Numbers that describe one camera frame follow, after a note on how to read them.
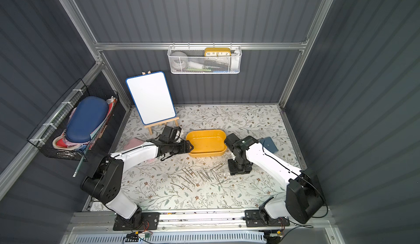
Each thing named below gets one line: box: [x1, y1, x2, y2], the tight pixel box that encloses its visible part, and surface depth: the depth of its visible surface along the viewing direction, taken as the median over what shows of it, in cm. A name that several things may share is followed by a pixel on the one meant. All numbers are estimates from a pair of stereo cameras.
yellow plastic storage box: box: [185, 129, 228, 158], surface depth 101 cm
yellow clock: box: [203, 47, 232, 57], surface depth 89 cm
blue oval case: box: [65, 95, 109, 144], surface depth 68 cm
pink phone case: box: [123, 137, 146, 150], surface depth 101 cm
